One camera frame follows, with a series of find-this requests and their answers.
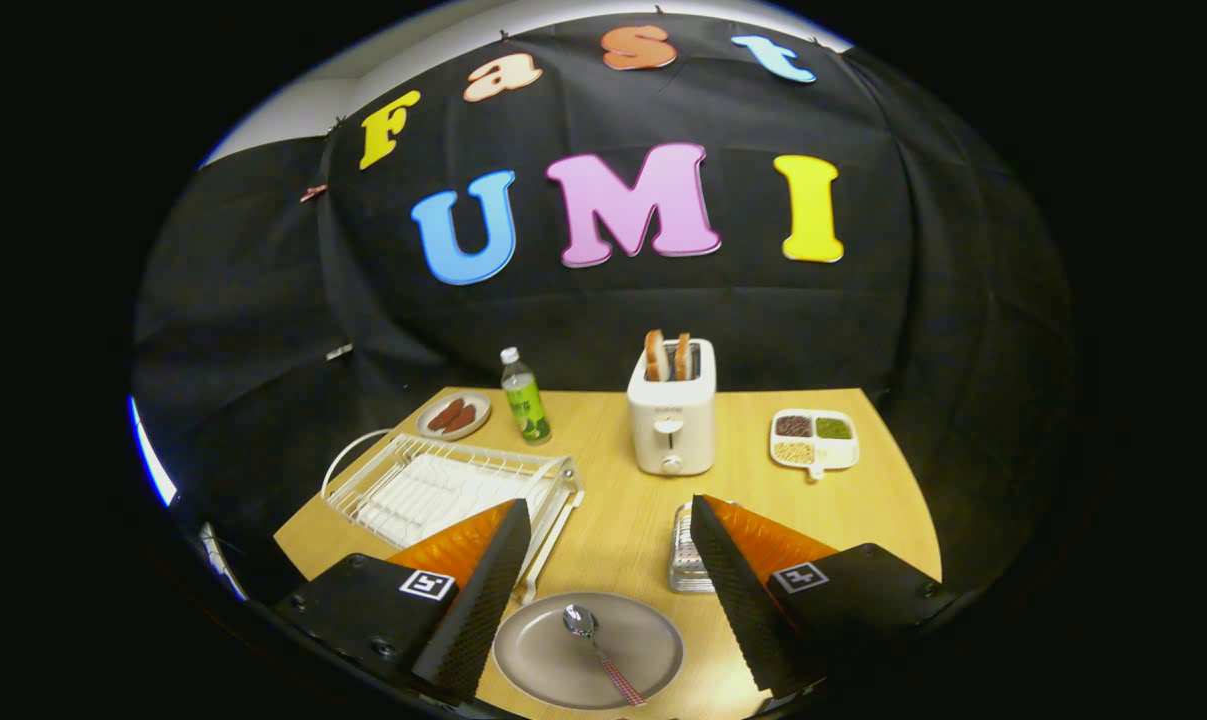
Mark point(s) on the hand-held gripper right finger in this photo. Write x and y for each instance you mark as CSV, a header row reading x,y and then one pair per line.
x,y
738,600

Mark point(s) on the black backdrop cloth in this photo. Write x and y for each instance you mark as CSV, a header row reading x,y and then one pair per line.
x,y
613,310

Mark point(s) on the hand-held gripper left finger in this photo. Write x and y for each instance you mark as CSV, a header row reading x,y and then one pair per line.
x,y
478,600

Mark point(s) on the white divided bean dish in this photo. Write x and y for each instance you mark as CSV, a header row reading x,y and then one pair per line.
x,y
835,455

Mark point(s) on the small grey plate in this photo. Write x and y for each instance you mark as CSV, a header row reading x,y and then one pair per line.
x,y
481,402

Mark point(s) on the white toaster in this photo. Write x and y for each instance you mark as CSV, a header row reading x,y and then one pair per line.
x,y
673,410

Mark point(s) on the grey round plate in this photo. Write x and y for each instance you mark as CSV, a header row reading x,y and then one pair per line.
x,y
643,640

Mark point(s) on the red meat piece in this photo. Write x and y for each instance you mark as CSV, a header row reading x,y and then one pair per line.
x,y
443,415
461,420

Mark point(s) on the red backdrop clip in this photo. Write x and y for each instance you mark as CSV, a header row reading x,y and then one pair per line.
x,y
313,193

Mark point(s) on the bread slice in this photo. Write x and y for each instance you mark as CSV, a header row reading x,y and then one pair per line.
x,y
682,357
656,355

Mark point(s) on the green label drink bottle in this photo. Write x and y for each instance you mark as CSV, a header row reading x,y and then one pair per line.
x,y
526,405

